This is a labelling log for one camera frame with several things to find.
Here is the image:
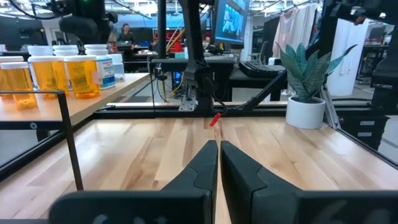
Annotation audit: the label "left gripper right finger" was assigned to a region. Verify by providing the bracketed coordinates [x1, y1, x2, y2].
[220, 140, 398, 224]

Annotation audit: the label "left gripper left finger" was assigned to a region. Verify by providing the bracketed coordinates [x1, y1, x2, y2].
[49, 139, 219, 224]

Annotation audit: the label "plain white pill bottle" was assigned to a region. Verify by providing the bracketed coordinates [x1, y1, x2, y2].
[27, 45, 54, 57]

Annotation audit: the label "white melatonin supplement bottle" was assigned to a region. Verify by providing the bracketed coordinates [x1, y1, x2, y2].
[83, 44, 116, 91]

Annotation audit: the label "small clear plastic bottle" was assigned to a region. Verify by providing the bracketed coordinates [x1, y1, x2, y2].
[108, 53, 126, 82]

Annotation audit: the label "orange pill bottle white cap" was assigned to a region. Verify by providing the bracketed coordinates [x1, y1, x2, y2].
[63, 55, 101, 100]
[27, 55, 71, 100]

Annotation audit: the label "small orange pill bottle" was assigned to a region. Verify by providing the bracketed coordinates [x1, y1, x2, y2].
[0, 55, 25, 100]

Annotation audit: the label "small white cap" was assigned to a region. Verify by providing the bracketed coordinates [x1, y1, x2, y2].
[0, 61, 39, 111]

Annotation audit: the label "wooden shelf black metal legs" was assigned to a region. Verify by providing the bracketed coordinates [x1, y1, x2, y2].
[0, 72, 152, 191]

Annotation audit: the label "person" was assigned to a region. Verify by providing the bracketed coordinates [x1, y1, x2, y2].
[116, 23, 136, 44]

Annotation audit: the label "small red tag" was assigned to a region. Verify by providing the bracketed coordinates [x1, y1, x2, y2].
[209, 112, 222, 128]

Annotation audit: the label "snake plant in white pot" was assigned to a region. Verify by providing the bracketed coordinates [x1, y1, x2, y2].
[276, 42, 358, 130]

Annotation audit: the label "black office desk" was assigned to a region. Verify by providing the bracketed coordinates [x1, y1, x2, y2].
[150, 55, 290, 102]

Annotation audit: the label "black keyboard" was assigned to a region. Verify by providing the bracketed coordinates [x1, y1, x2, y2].
[238, 60, 287, 78]

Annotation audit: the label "black drawer cabinet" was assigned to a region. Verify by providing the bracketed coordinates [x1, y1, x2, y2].
[337, 114, 389, 150]

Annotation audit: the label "monitor with blue picture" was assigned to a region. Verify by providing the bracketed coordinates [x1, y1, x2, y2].
[213, 0, 250, 46]

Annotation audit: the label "white column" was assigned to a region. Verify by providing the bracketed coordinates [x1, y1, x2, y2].
[326, 18, 373, 97]

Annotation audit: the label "pale hanging cloth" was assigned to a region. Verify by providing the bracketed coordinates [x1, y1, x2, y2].
[272, 2, 321, 58]

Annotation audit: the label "black aluminium rig frame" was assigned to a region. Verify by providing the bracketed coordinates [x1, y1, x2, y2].
[0, 0, 398, 184]

